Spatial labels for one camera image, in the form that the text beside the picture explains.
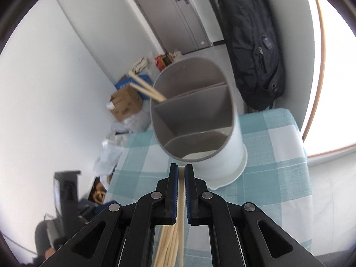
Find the white grey utensil holder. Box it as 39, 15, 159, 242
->
150, 57, 248, 190

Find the blue cardboard box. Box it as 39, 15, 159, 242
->
115, 74, 153, 101

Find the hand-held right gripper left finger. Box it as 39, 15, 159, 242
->
39, 163, 179, 267

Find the curved wooden frame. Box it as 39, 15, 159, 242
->
302, 0, 356, 157

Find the red snack bag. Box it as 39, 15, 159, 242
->
155, 54, 171, 71

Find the white tote bag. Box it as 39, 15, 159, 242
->
130, 57, 151, 75

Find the teal white checked tablecloth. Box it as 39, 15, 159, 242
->
107, 108, 314, 267

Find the grey door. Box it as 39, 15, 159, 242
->
121, 0, 214, 55

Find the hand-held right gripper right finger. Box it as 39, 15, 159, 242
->
184, 163, 327, 267

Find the pile of white plastic bags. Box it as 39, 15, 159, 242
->
93, 114, 151, 176

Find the black backpack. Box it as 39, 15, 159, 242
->
218, 0, 286, 111

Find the wooden chopstick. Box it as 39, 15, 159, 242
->
130, 84, 164, 103
153, 225, 174, 267
128, 72, 167, 101
164, 222, 180, 267
177, 166, 186, 267

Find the brown cardboard box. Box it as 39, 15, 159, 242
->
109, 85, 144, 122

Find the black metal rack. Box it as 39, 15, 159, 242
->
53, 170, 84, 229

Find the brown paper bag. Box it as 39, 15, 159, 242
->
91, 176, 108, 204

